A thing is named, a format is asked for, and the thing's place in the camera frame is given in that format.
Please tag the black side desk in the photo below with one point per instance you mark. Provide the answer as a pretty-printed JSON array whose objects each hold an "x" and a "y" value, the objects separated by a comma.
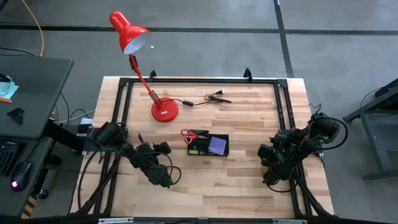
[{"x": 37, "y": 87}]

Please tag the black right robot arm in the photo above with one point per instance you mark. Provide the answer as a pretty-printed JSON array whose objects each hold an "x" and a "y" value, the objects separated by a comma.
[{"x": 298, "y": 146}]

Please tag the black mesh desk organizer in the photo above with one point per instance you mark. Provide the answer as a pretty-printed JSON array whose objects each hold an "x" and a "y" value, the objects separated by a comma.
[{"x": 203, "y": 152}]

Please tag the black keyboard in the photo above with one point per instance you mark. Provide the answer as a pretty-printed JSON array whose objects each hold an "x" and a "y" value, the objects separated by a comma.
[{"x": 6, "y": 158}]

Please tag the black side table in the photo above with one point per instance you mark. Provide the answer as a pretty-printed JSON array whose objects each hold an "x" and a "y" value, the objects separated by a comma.
[{"x": 379, "y": 105}]

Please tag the black triangular frame bracket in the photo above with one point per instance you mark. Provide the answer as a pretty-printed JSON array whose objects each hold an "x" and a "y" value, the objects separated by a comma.
[
  {"x": 152, "y": 76},
  {"x": 247, "y": 76}
]

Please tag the black computer mouse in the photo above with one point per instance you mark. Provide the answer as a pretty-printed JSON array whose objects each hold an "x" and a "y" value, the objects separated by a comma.
[{"x": 20, "y": 175}]

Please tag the orange pencil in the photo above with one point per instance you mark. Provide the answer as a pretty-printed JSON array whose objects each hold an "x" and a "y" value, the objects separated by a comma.
[{"x": 4, "y": 99}]

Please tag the white power box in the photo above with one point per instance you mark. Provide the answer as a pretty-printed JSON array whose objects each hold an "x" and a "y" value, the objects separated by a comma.
[{"x": 85, "y": 124}]

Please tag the silver metal bracket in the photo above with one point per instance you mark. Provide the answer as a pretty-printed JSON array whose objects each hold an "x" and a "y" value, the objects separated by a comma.
[
  {"x": 115, "y": 220},
  {"x": 289, "y": 221}
]

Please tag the black aluminium rig frame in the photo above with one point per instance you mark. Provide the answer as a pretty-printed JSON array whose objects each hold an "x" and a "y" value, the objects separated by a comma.
[{"x": 202, "y": 80}]

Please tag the green sticky note block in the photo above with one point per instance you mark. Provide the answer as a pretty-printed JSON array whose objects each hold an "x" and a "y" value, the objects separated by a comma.
[{"x": 193, "y": 152}]

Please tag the red desk lamp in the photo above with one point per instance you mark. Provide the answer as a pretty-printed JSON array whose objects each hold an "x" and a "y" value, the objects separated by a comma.
[{"x": 164, "y": 112}]

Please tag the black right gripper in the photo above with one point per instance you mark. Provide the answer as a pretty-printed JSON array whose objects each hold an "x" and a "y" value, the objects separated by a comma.
[{"x": 282, "y": 166}]

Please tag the teal paper stack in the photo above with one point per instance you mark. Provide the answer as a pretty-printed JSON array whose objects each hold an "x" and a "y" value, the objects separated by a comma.
[{"x": 7, "y": 88}]

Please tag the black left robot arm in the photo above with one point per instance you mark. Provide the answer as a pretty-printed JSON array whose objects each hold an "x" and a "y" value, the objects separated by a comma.
[{"x": 130, "y": 151}]

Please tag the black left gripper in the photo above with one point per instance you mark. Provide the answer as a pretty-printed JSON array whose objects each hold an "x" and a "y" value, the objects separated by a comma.
[{"x": 152, "y": 170}]

